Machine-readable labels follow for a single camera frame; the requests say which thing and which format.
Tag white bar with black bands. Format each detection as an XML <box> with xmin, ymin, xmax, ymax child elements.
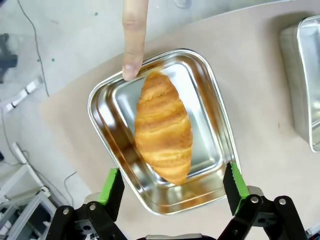
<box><xmin>5</xmin><ymin>76</ymin><xmax>44</xmax><ymax>112</ymax></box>

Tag aluminium frame structure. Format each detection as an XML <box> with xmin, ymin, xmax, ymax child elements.
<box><xmin>0</xmin><ymin>142</ymin><xmax>60</xmax><ymax>240</ymax></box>

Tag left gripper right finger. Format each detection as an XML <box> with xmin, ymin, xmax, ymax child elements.
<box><xmin>219</xmin><ymin>161</ymin><xmax>309</xmax><ymax>240</ymax></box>

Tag person right hand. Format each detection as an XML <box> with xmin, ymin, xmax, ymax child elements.
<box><xmin>121</xmin><ymin>0</ymin><xmax>150</xmax><ymax>82</ymax></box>

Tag golden croissant bread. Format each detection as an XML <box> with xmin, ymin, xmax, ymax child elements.
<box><xmin>134</xmin><ymin>71</ymin><xmax>194</xmax><ymax>186</ymax></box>

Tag black floor equipment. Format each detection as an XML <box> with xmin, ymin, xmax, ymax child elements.
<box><xmin>0</xmin><ymin>33</ymin><xmax>19</xmax><ymax>85</ymax></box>

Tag steel rectangular container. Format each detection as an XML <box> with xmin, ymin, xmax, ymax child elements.
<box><xmin>279</xmin><ymin>14</ymin><xmax>320</xmax><ymax>154</ymax></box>
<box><xmin>87</xmin><ymin>48</ymin><xmax>242</xmax><ymax>216</ymax></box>

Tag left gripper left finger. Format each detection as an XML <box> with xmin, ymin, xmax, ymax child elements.
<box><xmin>46</xmin><ymin>167</ymin><xmax>126</xmax><ymax>240</ymax></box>

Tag short grey cable loop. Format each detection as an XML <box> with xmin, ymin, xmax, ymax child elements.
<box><xmin>63</xmin><ymin>170</ymin><xmax>78</xmax><ymax>204</ymax></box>

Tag thin grey floor cable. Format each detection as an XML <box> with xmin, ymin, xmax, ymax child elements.
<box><xmin>16</xmin><ymin>0</ymin><xmax>50</xmax><ymax>98</ymax></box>

